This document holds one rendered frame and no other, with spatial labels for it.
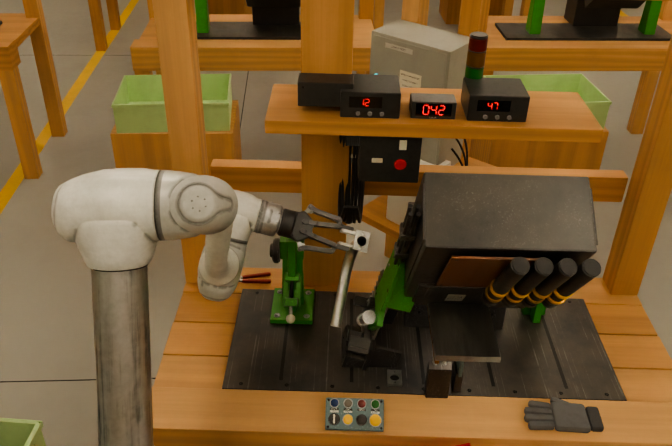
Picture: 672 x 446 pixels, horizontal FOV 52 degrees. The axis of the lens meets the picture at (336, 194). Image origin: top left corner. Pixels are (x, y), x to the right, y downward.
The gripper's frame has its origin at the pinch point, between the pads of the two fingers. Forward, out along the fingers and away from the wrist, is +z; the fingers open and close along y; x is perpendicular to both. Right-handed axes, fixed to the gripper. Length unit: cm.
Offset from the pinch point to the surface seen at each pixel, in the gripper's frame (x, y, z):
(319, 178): 16.3, 18.2, -10.8
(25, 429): 6, -65, -68
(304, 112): -4.0, 30.0, -21.1
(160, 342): 161, -44, -51
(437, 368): -4.7, -28.2, 28.9
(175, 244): 220, 8, -61
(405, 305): -2.8, -14.0, 17.6
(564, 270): -54, -4, 35
